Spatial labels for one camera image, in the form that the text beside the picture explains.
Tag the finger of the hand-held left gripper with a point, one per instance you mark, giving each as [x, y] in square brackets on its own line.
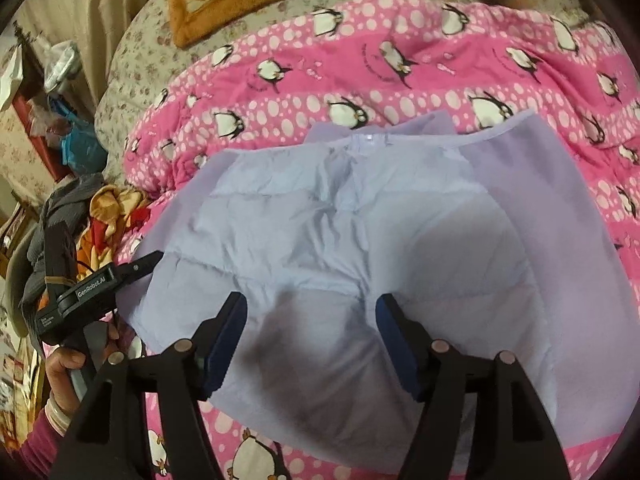
[142, 265]

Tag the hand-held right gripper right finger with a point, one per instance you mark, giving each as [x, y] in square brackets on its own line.
[400, 350]

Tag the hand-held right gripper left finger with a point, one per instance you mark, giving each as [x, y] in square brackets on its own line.
[222, 345]

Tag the lilac fleece-lined jacket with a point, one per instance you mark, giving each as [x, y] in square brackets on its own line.
[325, 235]

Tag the person's left forearm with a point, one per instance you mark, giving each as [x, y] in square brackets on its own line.
[40, 445]

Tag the person's left hand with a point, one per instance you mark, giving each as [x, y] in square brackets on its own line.
[62, 372]

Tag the orange yellow printed cloth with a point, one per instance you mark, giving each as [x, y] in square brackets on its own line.
[112, 215]

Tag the grey garment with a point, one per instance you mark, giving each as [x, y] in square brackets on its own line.
[57, 210]

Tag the blue plastic bag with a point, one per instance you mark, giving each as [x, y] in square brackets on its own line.
[82, 140]

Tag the red cabinet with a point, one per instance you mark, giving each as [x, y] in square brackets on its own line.
[42, 135]

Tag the floral bed sheet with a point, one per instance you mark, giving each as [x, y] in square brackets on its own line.
[145, 55]

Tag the clear plastic bag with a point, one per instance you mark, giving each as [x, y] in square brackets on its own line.
[61, 67]

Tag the orange patchwork pillow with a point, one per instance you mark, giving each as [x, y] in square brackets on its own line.
[200, 22]

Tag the pink penguin print blanket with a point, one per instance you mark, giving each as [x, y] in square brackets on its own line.
[400, 90]

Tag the beige curtain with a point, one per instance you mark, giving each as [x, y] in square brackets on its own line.
[90, 5]

